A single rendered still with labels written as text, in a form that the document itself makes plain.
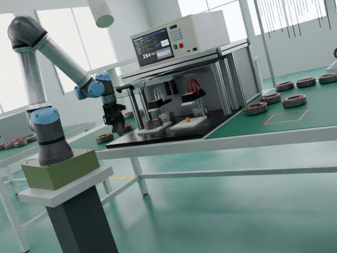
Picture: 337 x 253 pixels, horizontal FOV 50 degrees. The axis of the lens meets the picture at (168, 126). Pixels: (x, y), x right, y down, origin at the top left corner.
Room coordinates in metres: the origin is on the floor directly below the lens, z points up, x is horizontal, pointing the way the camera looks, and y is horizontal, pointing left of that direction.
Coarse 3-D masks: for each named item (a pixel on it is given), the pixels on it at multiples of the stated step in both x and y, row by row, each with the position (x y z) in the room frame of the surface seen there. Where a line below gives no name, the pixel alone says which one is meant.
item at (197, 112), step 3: (204, 105) 2.02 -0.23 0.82; (195, 108) 2.01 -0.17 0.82; (198, 108) 2.00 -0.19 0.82; (201, 108) 1.99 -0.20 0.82; (204, 108) 1.99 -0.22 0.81; (207, 108) 2.02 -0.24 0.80; (195, 111) 2.02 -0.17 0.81; (198, 111) 2.01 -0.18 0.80; (201, 111) 1.99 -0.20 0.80; (204, 111) 1.98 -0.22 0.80; (195, 114) 2.02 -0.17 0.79; (198, 114) 2.01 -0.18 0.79; (201, 114) 2.00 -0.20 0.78; (207, 114) 2.00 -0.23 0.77; (195, 117) 2.02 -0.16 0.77
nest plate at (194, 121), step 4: (204, 116) 1.92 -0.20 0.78; (184, 120) 1.98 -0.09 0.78; (192, 120) 1.91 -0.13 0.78; (196, 120) 1.88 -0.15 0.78; (200, 120) 1.86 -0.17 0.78; (176, 124) 1.93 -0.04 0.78; (180, 124) 1.90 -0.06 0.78; (184, 124) 1.87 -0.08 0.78; (188, 124) 1.84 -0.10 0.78; (192, 124) 1.81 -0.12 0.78; (196, 124) 1.83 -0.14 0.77; (172, 128) 1.89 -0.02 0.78; (176, 128) 1.87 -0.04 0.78; (180, 128) 1.86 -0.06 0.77
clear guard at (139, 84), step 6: (162, 72) 2.10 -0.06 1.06; (144, 78) 2.02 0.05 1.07; (126, 84) 1.99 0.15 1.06; (132, 84) 1.95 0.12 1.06; (138, 84) 1.92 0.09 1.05; (144, 84) 1.89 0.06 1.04; (114, 90) 2.03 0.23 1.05; (126, 90) 1.96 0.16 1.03; (132, 90) 1.92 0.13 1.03; (138, 90) 1.89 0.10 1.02; (120, 96) 1.96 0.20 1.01
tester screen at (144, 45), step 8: (160, 32) 2.08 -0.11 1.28; (136, 40) 2.19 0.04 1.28; (144, 40) 2.15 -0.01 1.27; (152, 40) 2.12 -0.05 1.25; (160, 40) 2.09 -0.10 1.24; (136, 48) 2.20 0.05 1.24; (144, 48) 2.16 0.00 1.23; (152, 48) 2.13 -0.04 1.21; (160, 48) 2.10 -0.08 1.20; (152, 56) 2.14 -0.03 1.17; (168, 56) 2.07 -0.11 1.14
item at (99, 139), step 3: (102, 135) 2.29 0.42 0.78; (105, 135) 2.29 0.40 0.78; (108, 135) 2.22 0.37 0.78; (111, 135) 2.24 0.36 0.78; (96, 138) 2.24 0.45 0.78; (99, 138) 2.21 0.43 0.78; (102, 138) 2.20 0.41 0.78; (105, 138) 2.21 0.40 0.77; (108, 138) 2.22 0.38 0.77; (111, 138) 2.23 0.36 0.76; (96, 141) 2.24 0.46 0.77; (99, 141) 2.21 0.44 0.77; (102, 141) 2.20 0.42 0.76; (105, 141) 2.20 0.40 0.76
